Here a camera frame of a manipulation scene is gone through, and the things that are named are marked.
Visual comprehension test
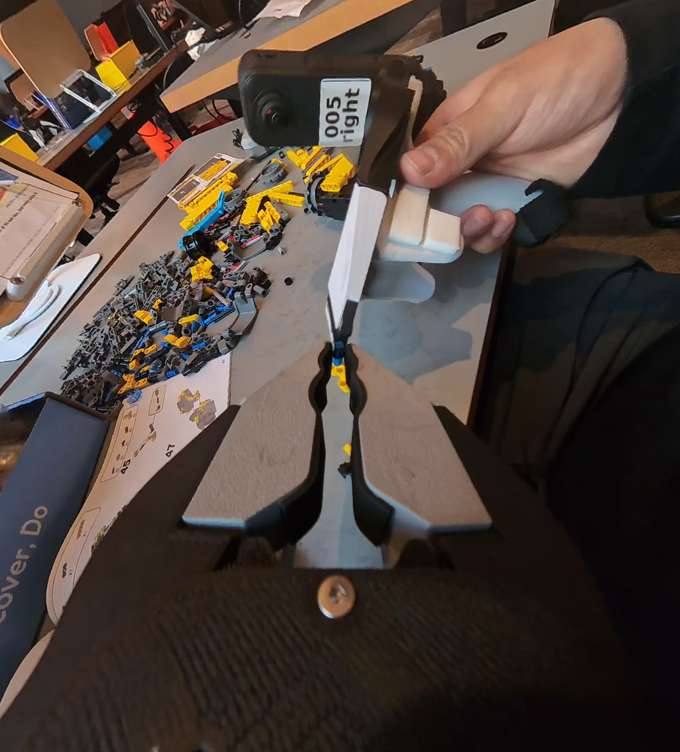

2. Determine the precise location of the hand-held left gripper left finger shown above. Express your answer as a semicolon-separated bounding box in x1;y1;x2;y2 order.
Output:
181;342;330;547

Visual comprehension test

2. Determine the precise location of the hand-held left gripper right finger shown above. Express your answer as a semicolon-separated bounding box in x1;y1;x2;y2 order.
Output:
346;343;493;547

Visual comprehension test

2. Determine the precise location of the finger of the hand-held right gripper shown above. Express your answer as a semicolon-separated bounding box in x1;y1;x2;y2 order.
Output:
326;182;390;346

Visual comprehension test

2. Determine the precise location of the person's right forearm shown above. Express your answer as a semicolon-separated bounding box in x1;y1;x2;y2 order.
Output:
551;0;680;201

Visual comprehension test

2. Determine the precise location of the long wooden background desk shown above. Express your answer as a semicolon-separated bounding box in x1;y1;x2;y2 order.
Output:
159;0;443;115

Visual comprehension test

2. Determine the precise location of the grey desk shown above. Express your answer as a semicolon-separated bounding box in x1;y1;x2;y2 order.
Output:
0;117;514;571

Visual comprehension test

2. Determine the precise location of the person's right hand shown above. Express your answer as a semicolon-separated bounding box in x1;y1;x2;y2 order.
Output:
400;18;631;255

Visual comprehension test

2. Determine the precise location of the pile of yellow beam bricks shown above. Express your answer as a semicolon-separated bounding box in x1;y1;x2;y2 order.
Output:
178;147;358;259

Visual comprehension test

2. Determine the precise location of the open instruction booklet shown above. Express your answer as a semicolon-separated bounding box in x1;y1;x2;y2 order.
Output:
45;351;235;626

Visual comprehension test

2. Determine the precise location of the yellow white sticker sheet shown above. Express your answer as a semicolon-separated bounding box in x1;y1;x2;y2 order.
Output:
166;153;245;208

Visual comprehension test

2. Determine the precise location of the blue curved beam brick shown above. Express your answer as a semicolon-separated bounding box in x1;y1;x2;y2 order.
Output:
178;206;229;250

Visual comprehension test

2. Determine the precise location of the orange cone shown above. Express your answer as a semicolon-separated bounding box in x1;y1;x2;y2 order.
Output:
137;120;176;159

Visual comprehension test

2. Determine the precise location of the large yellow box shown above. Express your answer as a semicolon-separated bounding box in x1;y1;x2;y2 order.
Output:
94;40;141;89

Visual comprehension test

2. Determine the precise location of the pile of dark grey bricks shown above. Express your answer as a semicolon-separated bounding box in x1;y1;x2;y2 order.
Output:
58;249;273;412

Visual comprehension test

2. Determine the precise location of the clear acrylic sign holder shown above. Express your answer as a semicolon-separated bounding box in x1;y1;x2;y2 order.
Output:
52;69;117;127

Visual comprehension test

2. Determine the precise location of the white panel with logo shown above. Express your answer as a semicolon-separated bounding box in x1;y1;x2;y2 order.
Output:
440;0;557;60

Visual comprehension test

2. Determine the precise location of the wooden chair back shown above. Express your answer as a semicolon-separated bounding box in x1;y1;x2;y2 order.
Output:
0;0;91;98

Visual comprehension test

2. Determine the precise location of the dark blue box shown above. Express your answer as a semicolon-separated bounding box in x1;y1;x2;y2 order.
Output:
0;392;112;752

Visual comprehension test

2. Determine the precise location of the small yellow box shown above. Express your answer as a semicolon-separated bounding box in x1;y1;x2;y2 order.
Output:
0;134;40;162

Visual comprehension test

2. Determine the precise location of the wooden board with printed sheet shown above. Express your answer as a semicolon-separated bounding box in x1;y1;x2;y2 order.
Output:
0;126;94;333

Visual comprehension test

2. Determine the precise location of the white flat base plate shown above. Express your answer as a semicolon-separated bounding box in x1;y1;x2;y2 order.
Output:
0;253;103;366

